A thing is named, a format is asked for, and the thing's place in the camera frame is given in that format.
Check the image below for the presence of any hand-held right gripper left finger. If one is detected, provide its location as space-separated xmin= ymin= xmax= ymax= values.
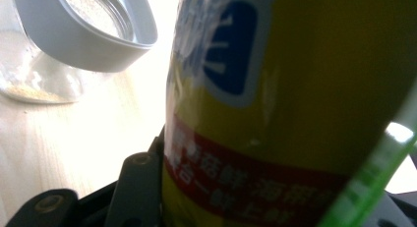
xmin=104 ymin=127 xmax=166 ymax=227

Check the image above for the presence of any beige seasoning powder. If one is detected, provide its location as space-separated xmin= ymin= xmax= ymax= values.
xmin=2 ymin=83 xmax=73 ymax=104

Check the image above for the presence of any yellow spout pouch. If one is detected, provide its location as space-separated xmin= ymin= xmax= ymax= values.
xmin=161 ymin=0 xmax=417 ymax=227

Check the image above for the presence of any clear jar with white lid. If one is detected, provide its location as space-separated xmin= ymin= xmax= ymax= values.
xmin=0 ymin=0 xmax=159 ymax=105

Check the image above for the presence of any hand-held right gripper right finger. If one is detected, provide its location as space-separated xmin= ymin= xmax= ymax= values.
xmin=362 ymin=191 xmax=417 ymax=227

